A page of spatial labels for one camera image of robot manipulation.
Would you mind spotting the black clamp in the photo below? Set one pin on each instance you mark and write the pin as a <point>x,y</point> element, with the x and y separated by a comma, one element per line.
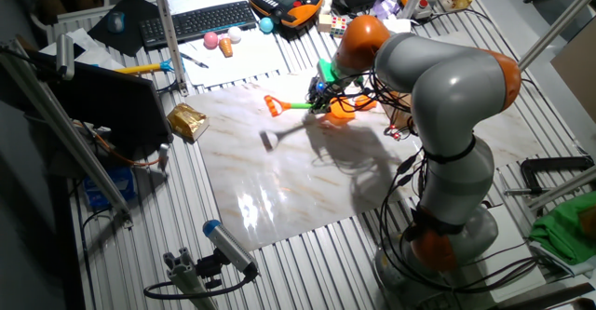
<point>528,175</point>

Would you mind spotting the toy ice cream cone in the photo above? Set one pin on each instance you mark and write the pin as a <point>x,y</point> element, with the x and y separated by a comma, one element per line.
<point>226,47</point>

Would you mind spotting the aluminium camera stand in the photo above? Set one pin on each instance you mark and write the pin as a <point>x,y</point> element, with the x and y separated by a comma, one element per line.
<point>186,277</point>

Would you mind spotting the slanted aluminium frame bar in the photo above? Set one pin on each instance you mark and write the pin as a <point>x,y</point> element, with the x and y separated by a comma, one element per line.
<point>70,133</point>

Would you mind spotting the grey box red button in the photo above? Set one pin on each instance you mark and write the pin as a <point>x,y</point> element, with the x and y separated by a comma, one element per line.
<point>423,8</point>

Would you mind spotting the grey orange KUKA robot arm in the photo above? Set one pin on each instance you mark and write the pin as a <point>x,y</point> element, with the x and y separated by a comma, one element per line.
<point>451,86</point>

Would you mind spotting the dark pen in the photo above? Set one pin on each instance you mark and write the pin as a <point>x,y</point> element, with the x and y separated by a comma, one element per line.
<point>193,60</point>

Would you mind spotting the blue package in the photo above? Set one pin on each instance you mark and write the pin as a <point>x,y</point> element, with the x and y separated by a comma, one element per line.
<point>112,189</point>

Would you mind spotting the purple plastic item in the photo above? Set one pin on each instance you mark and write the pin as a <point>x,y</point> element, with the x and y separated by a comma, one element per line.
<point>386,6</point>

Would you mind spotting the white tissue roll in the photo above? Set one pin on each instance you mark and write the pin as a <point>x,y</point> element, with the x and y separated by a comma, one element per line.
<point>398,24</point>

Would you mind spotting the orange toy fish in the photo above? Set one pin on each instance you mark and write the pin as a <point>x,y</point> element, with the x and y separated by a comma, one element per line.
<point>365,102</point>

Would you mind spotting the marble pattern mat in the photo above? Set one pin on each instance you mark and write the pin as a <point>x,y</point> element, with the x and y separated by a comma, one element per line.
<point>279,184</point>

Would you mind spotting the silver camera blue cap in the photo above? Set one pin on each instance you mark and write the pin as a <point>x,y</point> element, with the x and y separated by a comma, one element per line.
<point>228,245</point>

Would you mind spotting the slanted aluminium post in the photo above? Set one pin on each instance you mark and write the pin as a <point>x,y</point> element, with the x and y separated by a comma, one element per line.
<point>559,23</point>

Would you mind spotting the silver depth camera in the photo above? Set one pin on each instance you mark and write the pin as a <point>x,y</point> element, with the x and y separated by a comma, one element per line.
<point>65,56</point>

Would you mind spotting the Rubik's cube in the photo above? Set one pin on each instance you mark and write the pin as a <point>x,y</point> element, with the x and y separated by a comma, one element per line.
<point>338,26</point>

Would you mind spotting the pink ball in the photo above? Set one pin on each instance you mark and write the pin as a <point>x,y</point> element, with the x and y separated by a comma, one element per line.
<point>211,40</point>

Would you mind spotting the teal ball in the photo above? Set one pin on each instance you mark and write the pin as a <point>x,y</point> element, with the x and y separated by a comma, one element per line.
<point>266,25</point>

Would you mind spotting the green printed camera mount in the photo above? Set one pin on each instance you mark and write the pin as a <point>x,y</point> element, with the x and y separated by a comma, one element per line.
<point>328,70</point>

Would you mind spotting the white round figurine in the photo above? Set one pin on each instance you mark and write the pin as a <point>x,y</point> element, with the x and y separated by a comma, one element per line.
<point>327,4</point>

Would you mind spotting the orange green toy shovel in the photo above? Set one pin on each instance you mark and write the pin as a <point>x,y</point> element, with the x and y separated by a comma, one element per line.
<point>342,109</point>

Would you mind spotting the grey computer mouse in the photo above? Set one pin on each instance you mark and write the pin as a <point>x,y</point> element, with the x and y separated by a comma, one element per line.
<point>116,21</point>

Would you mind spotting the wooden cube block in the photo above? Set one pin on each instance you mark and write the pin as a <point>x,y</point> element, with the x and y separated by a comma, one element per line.
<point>324,22</point>

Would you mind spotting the white ball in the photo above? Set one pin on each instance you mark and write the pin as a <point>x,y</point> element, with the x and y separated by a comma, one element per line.
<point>234,34</point>

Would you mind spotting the green cloth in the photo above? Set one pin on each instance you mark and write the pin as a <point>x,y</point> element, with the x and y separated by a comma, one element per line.
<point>563,231</point>

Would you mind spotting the black monitor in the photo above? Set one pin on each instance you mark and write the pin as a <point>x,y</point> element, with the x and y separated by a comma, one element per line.
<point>116,110</point>

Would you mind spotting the printed paper sheet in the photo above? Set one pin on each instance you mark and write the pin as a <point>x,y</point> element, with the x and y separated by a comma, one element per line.
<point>251,61</point>

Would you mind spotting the black computer keyboard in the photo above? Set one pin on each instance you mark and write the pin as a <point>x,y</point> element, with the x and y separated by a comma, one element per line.
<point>198,21</point>

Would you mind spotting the brown cardboard board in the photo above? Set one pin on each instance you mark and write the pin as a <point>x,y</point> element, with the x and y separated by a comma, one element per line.
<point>577,72</point>

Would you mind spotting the gold foil package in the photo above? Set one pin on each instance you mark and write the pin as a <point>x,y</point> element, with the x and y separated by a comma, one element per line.
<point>187,121</point>

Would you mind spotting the white paper stack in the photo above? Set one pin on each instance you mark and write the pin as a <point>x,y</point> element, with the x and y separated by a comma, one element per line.
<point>84,44</point>

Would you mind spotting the short aluminium profile bar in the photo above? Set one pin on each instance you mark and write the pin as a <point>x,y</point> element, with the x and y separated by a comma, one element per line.
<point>563,186</point>

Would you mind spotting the aluminium post with foot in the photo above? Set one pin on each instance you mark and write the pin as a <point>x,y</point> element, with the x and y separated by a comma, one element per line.
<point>167,30</point>

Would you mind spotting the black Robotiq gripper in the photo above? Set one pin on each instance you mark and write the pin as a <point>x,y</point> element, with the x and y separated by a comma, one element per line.
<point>323,92</point>

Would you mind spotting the black mouse pad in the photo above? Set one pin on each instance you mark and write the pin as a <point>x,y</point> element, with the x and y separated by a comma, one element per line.
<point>135,30</point>

